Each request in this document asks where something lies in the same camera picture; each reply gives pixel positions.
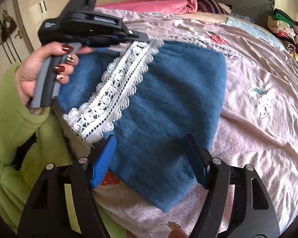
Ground pink blanket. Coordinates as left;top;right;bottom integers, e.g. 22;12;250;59
96;0;198;14

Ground blue denim pants lace hem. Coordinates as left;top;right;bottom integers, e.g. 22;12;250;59
57;38;227;212

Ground hanging handbags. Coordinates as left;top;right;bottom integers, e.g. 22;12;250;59
0;8;23;64

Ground striped purple pillow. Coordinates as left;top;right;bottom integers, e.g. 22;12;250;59
197;0;231;14

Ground left hand with painted nails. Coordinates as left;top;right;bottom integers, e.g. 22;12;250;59
14;41;94;106

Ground lime green fleece sleeve left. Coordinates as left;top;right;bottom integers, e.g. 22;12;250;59
0;64;127;237

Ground stack of folded clothes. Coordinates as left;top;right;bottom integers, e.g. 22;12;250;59
267;8;298;64

